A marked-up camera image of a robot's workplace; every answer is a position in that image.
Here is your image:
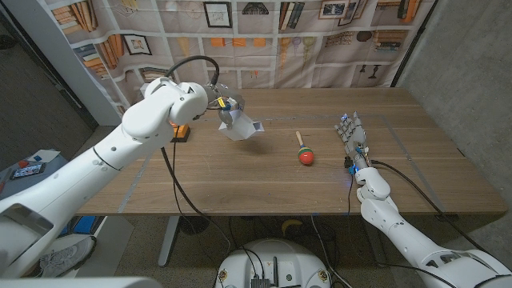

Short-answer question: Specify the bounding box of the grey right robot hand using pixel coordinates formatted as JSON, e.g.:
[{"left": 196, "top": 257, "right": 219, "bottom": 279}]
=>
[{"left": 334, "top": 111, "right": 373, "bottom": 171}]

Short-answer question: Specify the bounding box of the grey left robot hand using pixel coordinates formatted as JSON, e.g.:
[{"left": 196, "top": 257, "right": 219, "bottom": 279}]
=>
[{"left": 206, "top": 83, "right": 246, "bottom": 131}]

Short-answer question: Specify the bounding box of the white milk carton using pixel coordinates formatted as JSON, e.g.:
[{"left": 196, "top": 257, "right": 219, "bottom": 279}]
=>
[{"left": 218, "top": 110, "right": 265, "bottom": 142}]

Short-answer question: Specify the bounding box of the orange box with red button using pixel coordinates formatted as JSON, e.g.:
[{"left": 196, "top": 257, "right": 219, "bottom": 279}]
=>
[{"left": 171, "top": 122, "right": 191, "bottom": 143}]

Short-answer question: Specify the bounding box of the printed bookshelf backdrop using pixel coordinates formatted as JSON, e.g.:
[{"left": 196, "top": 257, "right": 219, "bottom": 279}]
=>
[{"left": 42, "top": 0, "right": 437, "bottom": 117}]

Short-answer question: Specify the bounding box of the grey table leg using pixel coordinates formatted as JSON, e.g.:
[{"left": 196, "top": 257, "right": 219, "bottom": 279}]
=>
[{"left": 362, "top": 214, "right": 389, "bottom": 268}]

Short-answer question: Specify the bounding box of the yellow object under table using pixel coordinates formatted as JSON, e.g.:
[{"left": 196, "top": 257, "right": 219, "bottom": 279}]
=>
[{"left": 281, "top": 218, "right": 304, "bottom": 236}]

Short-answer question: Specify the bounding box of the black backdrop stand pole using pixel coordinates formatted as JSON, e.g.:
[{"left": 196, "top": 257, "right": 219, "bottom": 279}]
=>
[{"left": 390, "top": 0, "right": 439, "bottom": 88}]

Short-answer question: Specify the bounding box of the black round floor fan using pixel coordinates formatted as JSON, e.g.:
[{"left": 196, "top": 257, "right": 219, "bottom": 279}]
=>
[{"left": 178, "top": 214, "right": 212, "bottom": 235}]

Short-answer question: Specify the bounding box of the white robot torso base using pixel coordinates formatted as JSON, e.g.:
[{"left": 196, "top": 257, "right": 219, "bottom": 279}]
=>
[{"left": 214, "top": 238, "right": 333, "bottom": 288}]

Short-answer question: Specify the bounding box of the white table leg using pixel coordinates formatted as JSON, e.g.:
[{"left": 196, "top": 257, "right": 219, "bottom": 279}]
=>
[{"left": 158, "top": 214, "right": 181, "bottom": 268}]

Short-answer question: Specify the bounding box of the white and blue floor panel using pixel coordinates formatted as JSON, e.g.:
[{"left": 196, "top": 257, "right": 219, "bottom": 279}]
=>
[{"left": 59, "top": 215, "right": 135, "bottom": 278}]

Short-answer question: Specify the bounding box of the blue-grey storage bin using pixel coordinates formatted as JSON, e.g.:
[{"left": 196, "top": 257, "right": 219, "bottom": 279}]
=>
[{"left": 0, "top": 154, "right": 71, "bottom": 201}]

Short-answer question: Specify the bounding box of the black smartphone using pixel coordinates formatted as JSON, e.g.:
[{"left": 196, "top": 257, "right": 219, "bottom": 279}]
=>
[{"left": 10, "top": 162, "right": 47, "bottom": 181}]

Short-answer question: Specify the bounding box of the grey sneaker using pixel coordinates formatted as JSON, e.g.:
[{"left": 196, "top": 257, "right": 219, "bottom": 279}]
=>
[{"left": 38, "top": 235, "right": 97, "bottom": 279}]

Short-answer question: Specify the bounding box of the red toy lollipop wooden handle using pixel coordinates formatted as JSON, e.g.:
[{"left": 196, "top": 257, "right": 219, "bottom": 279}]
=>
[{"left": 294, "top": 130, "right": 315, "bottom": 166}]

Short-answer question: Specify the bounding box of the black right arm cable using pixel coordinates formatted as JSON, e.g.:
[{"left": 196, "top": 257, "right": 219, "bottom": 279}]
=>
[{"left": 370, "top": 159, "right": 512, "bottom": 265}]

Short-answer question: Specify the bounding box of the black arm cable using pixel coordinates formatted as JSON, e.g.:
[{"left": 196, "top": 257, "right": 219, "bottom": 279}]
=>
[
  {"left": 370, "top": 159, "right": 512, "bottom": 265},
  {"left": 159, "top": 54, "right": 233, "bottom": 288}
]

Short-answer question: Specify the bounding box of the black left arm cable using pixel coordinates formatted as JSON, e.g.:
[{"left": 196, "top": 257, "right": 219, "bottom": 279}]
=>
[{"left": 159, "top": 54, "right": 233, "bottom": 288}]

